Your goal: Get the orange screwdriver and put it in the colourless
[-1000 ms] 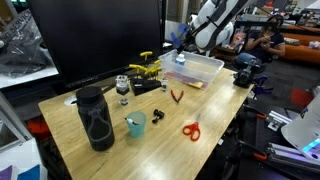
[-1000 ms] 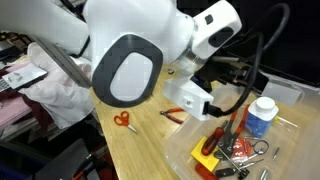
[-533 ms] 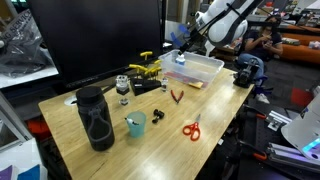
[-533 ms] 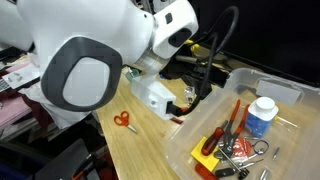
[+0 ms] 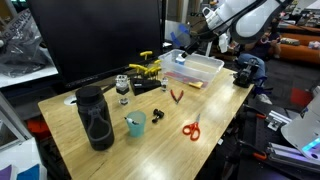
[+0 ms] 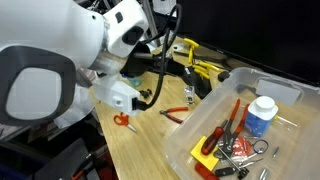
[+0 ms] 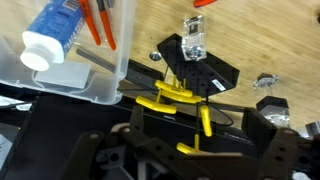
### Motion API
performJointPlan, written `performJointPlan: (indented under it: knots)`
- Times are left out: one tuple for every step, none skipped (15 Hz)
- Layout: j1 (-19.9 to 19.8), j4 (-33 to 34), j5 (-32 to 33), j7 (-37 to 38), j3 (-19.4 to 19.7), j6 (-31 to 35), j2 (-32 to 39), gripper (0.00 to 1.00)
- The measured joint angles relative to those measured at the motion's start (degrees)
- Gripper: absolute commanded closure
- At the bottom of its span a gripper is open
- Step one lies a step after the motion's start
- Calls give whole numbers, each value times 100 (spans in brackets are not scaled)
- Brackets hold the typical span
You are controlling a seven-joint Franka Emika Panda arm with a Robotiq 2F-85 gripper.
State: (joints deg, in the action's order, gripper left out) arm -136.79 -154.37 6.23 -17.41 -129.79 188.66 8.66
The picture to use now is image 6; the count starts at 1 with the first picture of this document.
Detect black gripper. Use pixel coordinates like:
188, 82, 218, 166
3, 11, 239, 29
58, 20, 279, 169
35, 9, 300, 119
120, 42, 157, 78

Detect red flat tool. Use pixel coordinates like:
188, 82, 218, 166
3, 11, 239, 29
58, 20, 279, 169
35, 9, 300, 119
194, 162, 218, 180

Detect large black monitor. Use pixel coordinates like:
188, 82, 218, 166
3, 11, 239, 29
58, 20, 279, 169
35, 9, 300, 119
176, 0, 320, 88

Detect yellow sticky note pad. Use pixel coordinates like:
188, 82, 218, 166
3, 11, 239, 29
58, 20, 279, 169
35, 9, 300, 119
189, 135, 221, 172

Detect small clear plastic connector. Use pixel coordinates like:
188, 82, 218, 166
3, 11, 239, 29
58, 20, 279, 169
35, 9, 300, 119
183, 85, 196, 105

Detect grey rectangular card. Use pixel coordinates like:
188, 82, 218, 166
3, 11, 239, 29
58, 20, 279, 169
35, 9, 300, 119
256, 78, 303, 108

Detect white bottle blue label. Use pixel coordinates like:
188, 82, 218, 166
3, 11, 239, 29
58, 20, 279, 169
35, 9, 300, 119
244, 95, 280, 139

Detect teal plastic cup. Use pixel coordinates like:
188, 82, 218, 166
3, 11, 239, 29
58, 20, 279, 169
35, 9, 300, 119
127, 75, 143, 89

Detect black camera cable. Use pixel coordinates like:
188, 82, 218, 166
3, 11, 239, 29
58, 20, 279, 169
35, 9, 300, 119
135, 2, 183, 112

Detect blue ring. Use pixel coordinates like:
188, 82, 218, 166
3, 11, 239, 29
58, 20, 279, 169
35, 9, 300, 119
252, 138, 270, 156

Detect small black knob part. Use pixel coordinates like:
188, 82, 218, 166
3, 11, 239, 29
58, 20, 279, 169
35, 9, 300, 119
138, 88, 153, 100

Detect red plastic packet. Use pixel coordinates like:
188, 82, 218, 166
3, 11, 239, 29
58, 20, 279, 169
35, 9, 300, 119
231, 136, 253, 160

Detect orange black handled screwdriver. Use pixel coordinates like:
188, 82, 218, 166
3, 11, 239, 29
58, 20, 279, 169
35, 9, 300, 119
200, 119, 230, 156

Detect red handled wire cutters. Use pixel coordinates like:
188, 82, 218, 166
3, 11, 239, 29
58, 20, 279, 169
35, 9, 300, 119
158, 106, 190, 125

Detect black cylindrical cap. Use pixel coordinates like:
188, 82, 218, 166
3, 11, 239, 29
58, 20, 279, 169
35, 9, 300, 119
217, 70, 231, 84

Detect grey metal wrench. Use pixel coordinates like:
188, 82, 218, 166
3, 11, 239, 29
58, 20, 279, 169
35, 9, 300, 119
217, 146, 251, 180

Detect small metal screw bit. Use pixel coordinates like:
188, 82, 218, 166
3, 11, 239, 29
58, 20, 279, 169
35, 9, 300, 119
272, 146, 281, 160
258, 168, 270, 180

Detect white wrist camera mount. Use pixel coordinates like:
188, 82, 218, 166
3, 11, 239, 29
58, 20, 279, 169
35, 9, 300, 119
92, 74, 141, 117

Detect small black fob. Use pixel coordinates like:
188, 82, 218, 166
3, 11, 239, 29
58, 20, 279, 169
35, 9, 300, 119
214, 166, 238, 178

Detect black hex key holder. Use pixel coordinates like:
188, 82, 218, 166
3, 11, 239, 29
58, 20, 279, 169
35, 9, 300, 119
181, 65, 213, 100

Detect clear plastic storage bin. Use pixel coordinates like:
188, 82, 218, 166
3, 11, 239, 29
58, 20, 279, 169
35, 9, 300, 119
162, 66, 320, 180

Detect orange handled pliers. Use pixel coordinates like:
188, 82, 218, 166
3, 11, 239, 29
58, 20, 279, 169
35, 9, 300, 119
222, 98, 251, 156

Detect orange handled scissors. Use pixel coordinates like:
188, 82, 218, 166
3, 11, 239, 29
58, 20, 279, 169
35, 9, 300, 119
112, 111, 138, 134

